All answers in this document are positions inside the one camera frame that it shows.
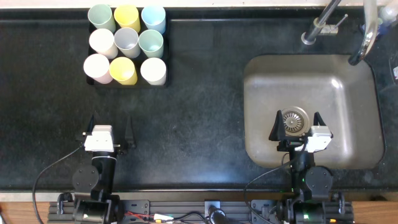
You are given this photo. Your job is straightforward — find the white cup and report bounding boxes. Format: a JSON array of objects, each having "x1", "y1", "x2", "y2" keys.
[
  {"x1": 139, "y1": 57, "x2": 167, "y2": 86},
  {"x1": 88, "y1": 28, "x2": 119, "y2": 60}
]

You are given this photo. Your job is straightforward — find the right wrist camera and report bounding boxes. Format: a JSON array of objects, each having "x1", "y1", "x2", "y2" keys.
[{"x1": 305, "y1": 125, "x2": 334, "y2": 154}]

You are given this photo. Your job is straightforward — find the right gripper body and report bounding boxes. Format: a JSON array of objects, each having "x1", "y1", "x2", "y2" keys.
[{"x1": 276, "y1": 139, "x2": 308, "y2": 153}]

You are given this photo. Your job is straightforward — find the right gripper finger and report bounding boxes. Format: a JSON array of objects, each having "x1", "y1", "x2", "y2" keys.
[
  {"x1": 268, "y1": 110, "x2": 287, "y2": 142},
  {"x1": 313, "y1": 111, "x2": 327, "y2": 127}
]

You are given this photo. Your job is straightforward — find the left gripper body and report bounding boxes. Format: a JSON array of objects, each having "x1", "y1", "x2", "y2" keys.
[{"x1": 113, "y1": 142, "x2": 129, "y2": 156}]

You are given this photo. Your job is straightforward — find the pink cup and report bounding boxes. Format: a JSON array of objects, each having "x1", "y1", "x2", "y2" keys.
[{"x1": 83, "y1": 53, "x2": 114, "y2": 85}]

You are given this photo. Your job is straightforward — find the steel sink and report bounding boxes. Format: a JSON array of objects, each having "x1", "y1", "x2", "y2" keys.
[{"x1": 243, "y1": 54, "x2": 387, "y2": 170}]

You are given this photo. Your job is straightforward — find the black cable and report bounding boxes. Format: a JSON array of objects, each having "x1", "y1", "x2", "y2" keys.
[
  {"x1": 243, "y1": 136, "x2": 309, "y2": 224},
  {"x1": 32, "y1": 145, "x2": 84, "y2": 224}
]

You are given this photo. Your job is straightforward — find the mounting rail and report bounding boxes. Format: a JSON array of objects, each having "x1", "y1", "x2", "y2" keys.
[{"x1": 48, "y1": 198, "x2": 355, "y2": 224}]

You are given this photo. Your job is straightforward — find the blue cup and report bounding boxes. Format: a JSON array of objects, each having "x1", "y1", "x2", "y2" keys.
[{"x1": 141, "y1": 4, "x2": 167, "y2": 35}]

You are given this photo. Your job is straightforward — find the green cup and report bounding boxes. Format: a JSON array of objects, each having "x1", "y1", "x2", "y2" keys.
[
  {"x1": 138, "y1": 29, "x2": 165, "y2": 59},
  {"x1": 87, "y1": 3, "x2": 116, "y2": 33}
]

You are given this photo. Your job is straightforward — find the blue soap bottle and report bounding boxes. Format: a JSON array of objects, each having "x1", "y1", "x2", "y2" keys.
[{"x1": 360, "y1": 1, "x2": 398, "y2": 37}]

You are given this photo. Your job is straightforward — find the black tray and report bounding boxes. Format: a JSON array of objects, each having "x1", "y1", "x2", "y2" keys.
[{"x1": 86, "y1": 6, "x2": 171, "y2": 88}]

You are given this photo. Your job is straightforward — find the yellow cup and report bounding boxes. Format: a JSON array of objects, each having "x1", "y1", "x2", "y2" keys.
[
  {"x1": 108, "y1": 56, "x2": 139, "y2": 86},
  {"x1": 113, "y1": 4, "x2": 141, "y2": 34}
]

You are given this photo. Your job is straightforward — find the grey cup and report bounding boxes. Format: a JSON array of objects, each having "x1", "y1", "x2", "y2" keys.
[{"x1": 113, "y1": 27, "x2": 141, "y2": 59}]

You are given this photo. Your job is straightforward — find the steel tap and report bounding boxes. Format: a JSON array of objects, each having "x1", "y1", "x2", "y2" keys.
[{"x1": 300, "y1": 0, "x2": 381, "y2": 67}]

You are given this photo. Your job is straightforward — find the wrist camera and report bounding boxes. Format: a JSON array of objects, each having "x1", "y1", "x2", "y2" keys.
[
  {"x1": 83, "y1": 124, "x2": 116, "y2": 154},
  {"x1": 305, "y1": 125, "x2": 334, "y2": 154}
]

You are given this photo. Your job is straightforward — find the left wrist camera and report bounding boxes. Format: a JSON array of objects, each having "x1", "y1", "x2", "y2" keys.
[{"x1": 83, "y1": 124, "x2": 116, "y2": 154}]

